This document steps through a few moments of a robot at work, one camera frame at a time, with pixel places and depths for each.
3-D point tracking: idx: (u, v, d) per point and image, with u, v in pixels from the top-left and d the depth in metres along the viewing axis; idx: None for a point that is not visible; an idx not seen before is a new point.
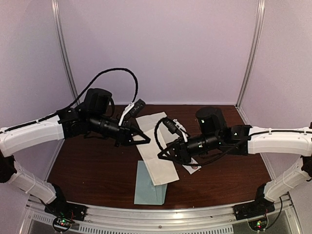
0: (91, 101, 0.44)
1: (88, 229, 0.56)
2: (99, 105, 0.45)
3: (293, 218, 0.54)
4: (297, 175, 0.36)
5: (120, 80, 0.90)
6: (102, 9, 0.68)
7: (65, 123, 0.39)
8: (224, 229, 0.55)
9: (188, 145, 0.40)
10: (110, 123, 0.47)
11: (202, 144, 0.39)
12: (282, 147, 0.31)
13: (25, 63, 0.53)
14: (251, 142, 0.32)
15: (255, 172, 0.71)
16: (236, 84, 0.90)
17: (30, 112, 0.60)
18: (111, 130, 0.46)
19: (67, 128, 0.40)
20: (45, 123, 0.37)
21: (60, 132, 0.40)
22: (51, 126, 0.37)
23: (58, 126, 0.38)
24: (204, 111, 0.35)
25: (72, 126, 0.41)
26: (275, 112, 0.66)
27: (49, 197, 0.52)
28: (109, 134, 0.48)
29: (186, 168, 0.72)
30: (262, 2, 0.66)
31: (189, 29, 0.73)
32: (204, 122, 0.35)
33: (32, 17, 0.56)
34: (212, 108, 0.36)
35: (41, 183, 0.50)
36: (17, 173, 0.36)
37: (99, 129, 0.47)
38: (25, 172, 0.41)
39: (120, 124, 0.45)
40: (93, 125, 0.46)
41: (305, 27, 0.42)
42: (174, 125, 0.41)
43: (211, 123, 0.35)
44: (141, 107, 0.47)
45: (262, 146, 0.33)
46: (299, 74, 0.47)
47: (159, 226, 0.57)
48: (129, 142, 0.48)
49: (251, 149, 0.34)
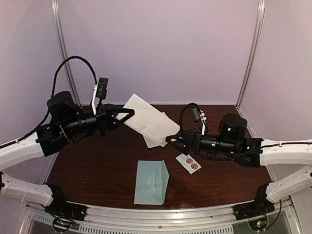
0: (52, 113, 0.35)
1: (88, 229, 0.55)
2: (63, 113, 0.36)
3: (293, 218, 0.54)
4: (304, 180, 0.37)
5: (120, 80, 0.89)
6: (102, 9, 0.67)
7: (43, 141, 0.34)
8: (225, 228, 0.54)
9: (203, 139, 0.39)
10: (87, 116, 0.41)
11: (215, 144, 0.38)
12: (292, 159, 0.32)
13: (24, 63, 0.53)
14: (262, 155, 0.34)
15: (255, 172, 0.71)
16: (236, 84, 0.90)
17: (30, 112, 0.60)
18: (92, 123, 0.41)
19: (46, 146, 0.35)
20: (24, 142, 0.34)
21: (40, 150, 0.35)
22: (29, 145, 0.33)
23: (35, 145, 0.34)
24: (231, 120, 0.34)
25: (52, 144, 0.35)
26: (275, 112, 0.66)
27: (47, 200, 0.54)
28: (93, 128, 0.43)
29: (187, 167, 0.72)
30: (262, 2, 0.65)
31: (189, 29, 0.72)
32: (230, 130, 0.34)
33: (32, 17, 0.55)
34: (240, 117, 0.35)
35: (35, 188, 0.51)
36: (5, 186, 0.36)
37: (83, 129, 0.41)
38: (15, 183, 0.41)
39: (95, 112, 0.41)
40: (72, 129, 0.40)
41: (305, 28, 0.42)
42: (198, 115, 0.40)
43: (234, 133, 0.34)
44: (105, 84, 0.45)
45: (273, 158, 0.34)
46: (300, 76, 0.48)
47: (159, 226, 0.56)
48: (115, 123, 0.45)
49: (263, 162, 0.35)
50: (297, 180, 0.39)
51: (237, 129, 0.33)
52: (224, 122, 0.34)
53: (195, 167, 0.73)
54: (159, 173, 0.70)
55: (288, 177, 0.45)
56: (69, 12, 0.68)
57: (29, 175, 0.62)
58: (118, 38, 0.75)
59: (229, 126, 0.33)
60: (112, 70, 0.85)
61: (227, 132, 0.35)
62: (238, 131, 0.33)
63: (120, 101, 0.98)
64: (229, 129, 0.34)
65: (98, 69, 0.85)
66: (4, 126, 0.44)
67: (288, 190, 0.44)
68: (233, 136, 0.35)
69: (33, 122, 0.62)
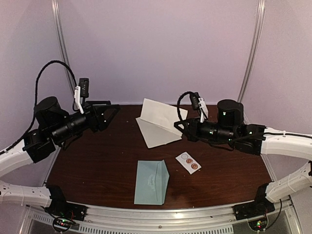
0: (39, 120, 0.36)
1: (88, 229, 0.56)
2: (50, 118, 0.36)
3: (293, 218, 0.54)
4: (302, 180, 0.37)
5: (120, 80, 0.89)
6: (102, 9, 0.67)
7: (30, 148, 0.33)
8: (225, 228, 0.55)
9: (201, 127, 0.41)
10: (74, 118, 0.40)
11: (213, 131, 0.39)
12: (291, 150, 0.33)
13: (25, 63, 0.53)
14: (265, 143, 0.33)
15: (255, 171, 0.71)
16: (237, 84, 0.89)
17: (30, 113, 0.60)
18: (81, 123, 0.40)
19: (33, 153, 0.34)
20: (11, 150, 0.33)
21: (29, 158, 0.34)
22: (15, 153, 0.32)
23: (24, 154, 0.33)
24: (228, 105, 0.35)
25: (39, 150, 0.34)
26: (275, 112, 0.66)
27: (45, 202, 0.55)
28: (83, 129, 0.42)
29: (187, 167, 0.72)
30: (262, 2, 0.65)
31: (189, 29, 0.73)
32: (225, 114, 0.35)
33: (32, 18, 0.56)
34: (236, 102, 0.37)
35: (32, 191, 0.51)
36: (2, 193, 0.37)
37: (72, 132, 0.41)
38: (11, 189, 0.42)
39: (82, 112, 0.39)
40: (62, 134, 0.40)
41: (305, 28, 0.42)
42: (198, 103, 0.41)
43: (231, 117, 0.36)
44: (87, 82, 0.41)
45: (275, 147, 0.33)
46: (299, 75, 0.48)
47: (159, 226, 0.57)
48: (106, 122, 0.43)
49: (263, 150, 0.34)
50: (296, 180, 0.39)
51: (232, 112, 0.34)
52: (218, 106, 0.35)
53: (195, 167, 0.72)
54: (159, 173, 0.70)
55: (287, 177, 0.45)
56: (69, 12, 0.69)
57: (29, 174, 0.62)
58: (118, 38, 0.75)
59: (224, 111, 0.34)
60: (112, 71, 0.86)
61: (223, 117, 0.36)
62: (233, 115, 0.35)
63: (120, 101, 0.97)
64: (224, 113, 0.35)
65: (98, 69, 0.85)
66: (4, 125, 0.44)
67: (287, 189, 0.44)
68: (229, 120, 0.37)
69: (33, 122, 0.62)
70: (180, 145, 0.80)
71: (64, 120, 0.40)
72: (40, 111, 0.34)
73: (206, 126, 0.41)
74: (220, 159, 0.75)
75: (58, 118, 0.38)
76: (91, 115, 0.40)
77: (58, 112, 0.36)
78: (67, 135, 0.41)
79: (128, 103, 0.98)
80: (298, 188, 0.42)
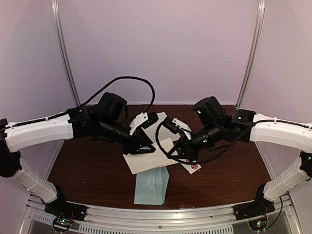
0: (106, 105, 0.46)
1: (88, 229, 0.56)
2: (112, 110, 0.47)
3: (293, 218, 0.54)
4: (295, 174, 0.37)
5: (120, 81, 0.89)
6: (102, 9, 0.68)
7: (74, 123, 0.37)
8: (225, 228, 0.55)
9: (193, 140, 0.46)
10: (122, 128, 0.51)
11: (205, 138, 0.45)
12: (283, 140, 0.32)
13: (25, 63, 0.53)
14: (255, 128, 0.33)
15: (255, 172, 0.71)
16: (237, 84, 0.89)
17: (31, 112, 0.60)
18: (123, 136, 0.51)
19: (76, 128, 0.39)
20: (54, 120, 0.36)
21: (69, 132, 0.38)
22: (61, 124, 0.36)
23: (68, 126, 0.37)
24: (199, 104, 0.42)
25: (82, 128, 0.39)
26: (275, 111, 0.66)
27: (50, 197, 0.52)
28: (117, 139, 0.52)
29: (186, 167, 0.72)
30: (262, 2, 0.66)
31: (189, 29, 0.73)
32: (201, 112, 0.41)
33: (32, 17, 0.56)
34: (206, 98, 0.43)
35: (44, 182, 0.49)
36: (22, 170, 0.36)
37: (109, 133, 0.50)
38: (29, 170, 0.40)
39: (130, 134, 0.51)
40: (104, 128, 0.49)
41: (305, 26, 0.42)
42: (175, 126, 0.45)
43: (207, 113, 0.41)
44: (153, 121, 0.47)
45: (265, 134, 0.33)
46: (299, 74, 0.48)
47: (159, 226, 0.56)
48: (137, 151, 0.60)
49: (253, 136, 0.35)
50: (289, 176, 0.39)
51: (205, 108, 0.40)
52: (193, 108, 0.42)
53: (195, 167, 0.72)
54: (159, 173, 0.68)
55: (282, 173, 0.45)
56: (69, 12, 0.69)
57: None
58: (119, 38, 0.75)
59: (197, 109, 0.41)
60: (112, 71, 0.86)
61: (202, 115, 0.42)
62: (208, 108, 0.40)
63: None
64: (199, 111, 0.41)
65: (98, 69, 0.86)
66: None
67: (282, 186, 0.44)
68: (209, 116, 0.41)
69: None
70: None
71: (114, 124, 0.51)
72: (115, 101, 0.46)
73: (197, 136, 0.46)
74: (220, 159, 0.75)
75: (113, 117, 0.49)
76: (134, 137, 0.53)
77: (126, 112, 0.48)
78: (104, 132, 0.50)
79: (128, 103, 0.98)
80: (293, 185, 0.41)
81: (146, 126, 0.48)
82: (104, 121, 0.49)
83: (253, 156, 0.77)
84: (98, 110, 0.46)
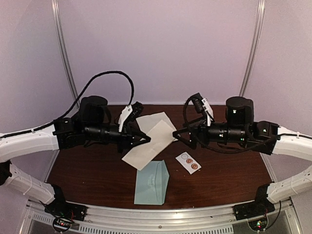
0: (85, 110, 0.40)
1: (88, 229, 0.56)
2: (93, 113, 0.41)
3: (293, 217, 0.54)
4: (306, 182, 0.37)
5: (120, 81, 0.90)
6: (102, 9, 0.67)
7: (60, 135, 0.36)
8: (225, 228, 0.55)
9: (210, 129, 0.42)
10: (109, 128, 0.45)
11: (223, 134, 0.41)
12: (301, 152, 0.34)
13: (25, 64, 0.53)
14: (279, 142, 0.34)
15: (255, 172, 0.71)
16: (237, 84, 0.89)
17: (30, 112, 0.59)
18: (113, 136, 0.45)
19: (62, 139, 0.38)
20: (40, 132, 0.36)
21: (55, 143, 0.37)
22: (45, 136, 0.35)
23: (53, 138, 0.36)
24: (237, 103, 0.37)
25: (67, 139, 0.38)
26: (275, 111, 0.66)
27: (48, 198, 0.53)
28: (109, 141, 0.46)
29: (187, 167, 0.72)
30: (262, 2, 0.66)
31: (189, 29, 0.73)
32: (235, 112, 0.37)
33: (32, 18, 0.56)
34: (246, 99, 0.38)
35: (39, 185, 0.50)
36: (11, 177, 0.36)
37: (99, 137, 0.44)
38: (21, 175, 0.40)
39: (120, 131, 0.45)
40: (92, 134, 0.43)
41: (305, 27, 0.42)
42: (202, 106, 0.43)
43: (240, 115, 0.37)
44: (140, 110, 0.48)
45: (285, 147, 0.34)
46: (299, 75, 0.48)
47: (159, 226, 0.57)
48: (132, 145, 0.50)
49: (273, 147, 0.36)
50: (299, 182, 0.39)
51: (243, 110, 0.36)
52: (228, 103, 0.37)
53: (195, 167, 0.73)
54: (159, 173, 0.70)
55: (291, 178, 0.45)
56: (69, 12, 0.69)
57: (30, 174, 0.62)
58: (118, 38, 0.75)
59: (234, 107, 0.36)
60: (112, 71, 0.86)
61: (235, 114, 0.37)
62: (244, 112, 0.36)
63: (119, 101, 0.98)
64: (234, 111, 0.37)
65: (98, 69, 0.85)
66: (4, 125, 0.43)
67: (289, 191, 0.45)
68: (241, 119, 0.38)
69: (33, 122, 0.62)
70: (180, 146, 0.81)
71: (101, 125, 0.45)
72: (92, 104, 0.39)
73: (217, 127, 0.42)
74: (220, 159, 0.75)
75: (97, 120, 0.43)
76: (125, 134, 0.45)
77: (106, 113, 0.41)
78: (93, 137, 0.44)
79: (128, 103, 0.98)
80: (301, 190, 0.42)
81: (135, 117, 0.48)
82: (88, 125, 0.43)
83: (253, 156, 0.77)
84: (79, 116, 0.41)
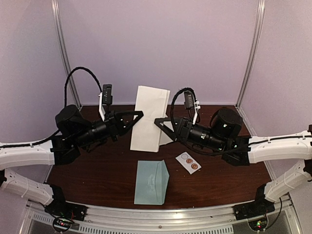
0: (61, 128, 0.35)
1: (88, 229, 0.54)
2: (72, 127, 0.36)
3: (293, 218, 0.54)
4: (298, 176, 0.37)
5: (120, 82, 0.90)
6: (101, 9, 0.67)
7: (57, 152, 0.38)
8: (225, 228, 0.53)
9: (192, 130, 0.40)
10: (96, 125, 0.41)
11: (204, 137, 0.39)
12: (282, 154, 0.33)
13: (25, 65, 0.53)
14: (251, 152, 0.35)
15: (255, 172, 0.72)
16: (237, 84, 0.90)
17: (30, 112, 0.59)
18: (103, 130, 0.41)
19: (58, 156, 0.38)
20: (38, 147, 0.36)
21: (51, 159, 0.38)
22: (43, 152, 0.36)
23: (49, 154, 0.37)
24: (230, 117, 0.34)
25: (64, 155, 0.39)
26: (275, 112, 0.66)
27: (47, 199, 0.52)
28: (103, 135, 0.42)
29: (187, 167, 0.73)
30: (262, 2, 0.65)
31: (189, 29, 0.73)
32: (225, 126, 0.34)
33: (31, 18, 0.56)
34: (236, 113, 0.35)
35: (37, 186, 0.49)
36: (7, 181, 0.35)
37: (91, 139, 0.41)
38: (17, 178, 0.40)
39: (104, 119, 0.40)
40: (85, 140, 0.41)
41: (305, 27, 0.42)
42: (192, 102, 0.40)
43: (227, 130, 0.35)
44: (109, 89, 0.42)
45: (263, 154, 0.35)
46: (299, 75, 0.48)
47: (159, 226, 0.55)
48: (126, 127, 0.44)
49: (252, 159, 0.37)
50: (292, 177, 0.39)
51: (233, 126, 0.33)
52: (221, 117, 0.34)
53: (195, 167, 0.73)
54: (159, 173, 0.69)
55: (282, 175, 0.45)
56: (69, 12, 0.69)
57: (30, 174, 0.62)
58: (118, 38, 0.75)
59: (225, 123, 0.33)
60: (113, 71, 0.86)
61: (223, 127, 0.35)
62: (233, 128, 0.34)
63: (119, 101, 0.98)
64: (224, 125, 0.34)
65: (98, 69, 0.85)
66: (4, 125, 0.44)
67: (285, 188, 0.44)
68: (226, 133, 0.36)
69: (33, 122, 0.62)
70: (180, 146, 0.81)
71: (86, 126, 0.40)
72: (60, 121, 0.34)
73: (199, 129, 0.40)
74: (220, 159, 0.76)
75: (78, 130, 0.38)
76: (114, 122, 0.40)
77: (79, 121, 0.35)
78: (89, 141, 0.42)
79: (128, 103, 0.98)
80: (295, 185, 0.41)
81: (110, 100, 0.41)
82: (76, 134, 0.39)
83: None
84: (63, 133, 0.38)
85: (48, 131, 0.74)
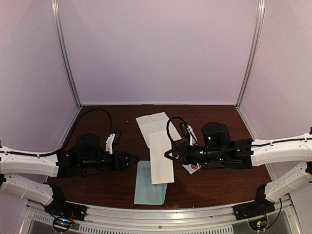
0: (79, 148, 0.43)
1: (88, 229, 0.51)
2: (88, 149, 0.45)
3: (293, 218, 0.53)
4: (300, 177, 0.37)
5: (120, 82, 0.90)
6: (101, 9, 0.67)
7: (61, 166, 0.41)
8: (225, 228, 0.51)
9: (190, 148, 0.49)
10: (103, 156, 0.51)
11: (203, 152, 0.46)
12: (287, 157, 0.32)
13: (25, 65, 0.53)
14: (254, 156, 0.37)
15: (254, 172, 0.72)
16: (236, 84, 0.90)
17: (30, 113, 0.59)
18: (107, 162, 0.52)
19: (62, 170, 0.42)
20: (44, 159, 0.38)
21: (54, 172, 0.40)
22: (49, 165, 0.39)
23: (54, 167, 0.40)
24: (211, 129, 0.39)
25: (66, 172, 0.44)
26: (274, 112, 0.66)
27: (46, 199, 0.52)
28: (104, 166, 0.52)
29: (186, 167, 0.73)
30: (262, 2, 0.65)
31: (188, 29, 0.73)
32: (210, 138, 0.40)
33: (31, 19, 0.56)
34: (218, 124, 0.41)
35: (36, 186, 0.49)
36: (7, 181, 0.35)
37: (95, 164, 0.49)
38: (17, 179, 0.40)
39: (111, 152, 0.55)
40: (89, 164, 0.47)
41: (305, 27, 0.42)
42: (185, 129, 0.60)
43: (217, 140, 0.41)
44: (120, 133, 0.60)
45: (265, 158, 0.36)
46: (299, 75, 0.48)
47: (159, 226, 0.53)
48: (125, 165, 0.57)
49: (255, 163, 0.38)
50: (293, 178, 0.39)
51: (218, 135, 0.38)
52: (204, 132, 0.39)
53: (195, 167, 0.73)
54: None
55: (284, 175, 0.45)
56: (69, 13, 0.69)
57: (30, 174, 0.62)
58: (118, 39, 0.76)
59: (208, 135, 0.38)
60: (112, 71, 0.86)
61: (210, 140, 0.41)
62: (219, 137, 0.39)
63: (119, 101, 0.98)
64: (209, 138, 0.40)
65: (98, 69, 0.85)
66: (5, 126, 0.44)
67: (286, 188, 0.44)
68: (215, 144, 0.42)
69: (33, 122, 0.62)
70: None
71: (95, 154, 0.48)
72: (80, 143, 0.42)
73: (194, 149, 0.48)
74: None
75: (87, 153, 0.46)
76: (118, 154, 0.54)
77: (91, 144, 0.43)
78: (90, 166, 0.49)
79: (128, 103, 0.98)
80: (296, 186, 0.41)
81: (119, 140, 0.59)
82: (85, 158, 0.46)
83: None
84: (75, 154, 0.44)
85: (48, 131, 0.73)
